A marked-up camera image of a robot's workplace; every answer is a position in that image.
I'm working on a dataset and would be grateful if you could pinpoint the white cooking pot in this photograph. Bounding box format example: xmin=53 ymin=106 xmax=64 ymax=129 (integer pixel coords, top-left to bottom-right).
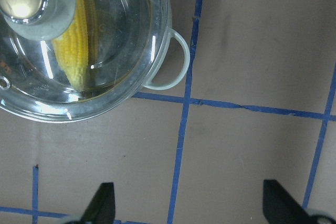
xmin=0 ymin=0 xmax=191 ymax=124

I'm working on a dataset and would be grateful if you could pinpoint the glass pot lid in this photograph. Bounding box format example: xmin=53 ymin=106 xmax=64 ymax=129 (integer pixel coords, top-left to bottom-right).
xmin=0 ymin=0 xmax=169 ymax=122

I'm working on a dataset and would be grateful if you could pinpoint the yellow corn cob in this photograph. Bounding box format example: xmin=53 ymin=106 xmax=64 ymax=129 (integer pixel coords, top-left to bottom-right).
xmin=51 ymin=0 xmax=98 ymax=91

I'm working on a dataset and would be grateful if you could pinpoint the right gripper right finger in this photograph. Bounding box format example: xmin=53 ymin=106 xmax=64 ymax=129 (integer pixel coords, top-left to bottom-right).
xmin=262 ymin=179 xmax=315 ymax=223

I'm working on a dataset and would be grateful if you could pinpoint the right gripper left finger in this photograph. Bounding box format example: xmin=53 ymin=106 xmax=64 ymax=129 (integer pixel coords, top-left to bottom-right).
xmin=80 ymin=182 xmax=116 ymax=223

